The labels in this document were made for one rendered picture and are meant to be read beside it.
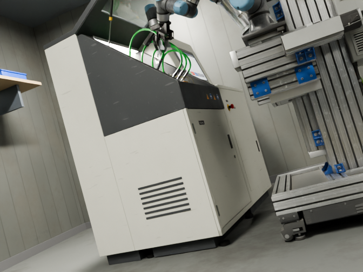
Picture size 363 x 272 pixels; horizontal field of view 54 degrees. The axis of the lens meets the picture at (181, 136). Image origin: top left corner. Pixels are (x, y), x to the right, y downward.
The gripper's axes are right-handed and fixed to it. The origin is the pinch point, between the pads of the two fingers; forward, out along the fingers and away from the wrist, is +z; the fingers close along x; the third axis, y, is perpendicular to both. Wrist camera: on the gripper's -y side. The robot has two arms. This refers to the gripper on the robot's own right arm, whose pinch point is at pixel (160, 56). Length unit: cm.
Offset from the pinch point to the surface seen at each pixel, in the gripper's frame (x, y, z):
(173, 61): 36.4, -7.3, -3.8
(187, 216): -35, 4, 102
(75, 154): -35, -61, 48
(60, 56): -35, -52, -15
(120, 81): -35.0, -14.3, 15.5
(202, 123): -18, 22, 53
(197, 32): 171, -24, -64
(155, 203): -35, -14, 91
